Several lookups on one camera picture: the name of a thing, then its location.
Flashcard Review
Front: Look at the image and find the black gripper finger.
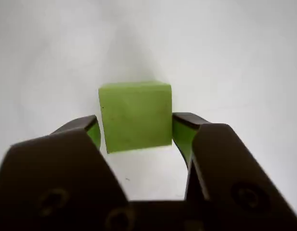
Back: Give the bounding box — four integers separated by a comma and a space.
171, 112, 297, 231
0, 115, 137, 231

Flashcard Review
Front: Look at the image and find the green lego block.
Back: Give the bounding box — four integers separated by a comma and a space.
98, 81, 173, 154

